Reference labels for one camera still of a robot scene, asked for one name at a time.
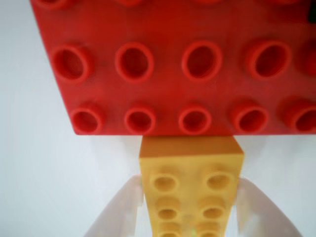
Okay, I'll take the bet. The yellow lego brick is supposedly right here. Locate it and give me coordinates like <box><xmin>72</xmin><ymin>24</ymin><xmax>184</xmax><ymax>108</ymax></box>
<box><xmin>139</xmin><ymin>135</ymin><xmax>245</xmax><ymax>237</ymax></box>

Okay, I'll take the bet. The green lego brick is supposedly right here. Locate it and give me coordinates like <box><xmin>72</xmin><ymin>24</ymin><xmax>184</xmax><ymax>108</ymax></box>
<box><xmin>307</xmin><ymin>0</ymin><xmax>316</xmax><ymax>24</ymax></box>

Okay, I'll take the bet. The red lego baseplate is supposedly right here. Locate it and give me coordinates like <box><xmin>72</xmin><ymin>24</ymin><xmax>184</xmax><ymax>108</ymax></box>
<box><xmin>29</xmin><ymin>0</ymin><xmax>316</xmax><ymax>136</ymax></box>

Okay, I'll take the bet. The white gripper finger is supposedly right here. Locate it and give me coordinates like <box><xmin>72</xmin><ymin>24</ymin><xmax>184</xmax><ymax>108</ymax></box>
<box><xmin>82</xmin><ymin>174</ymin><xmax>146</xmax><ymax>237</ymax></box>
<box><xmin>236</xmin><ymin>176</ymin><xmax>307</xmax><ymax>237</ymax></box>

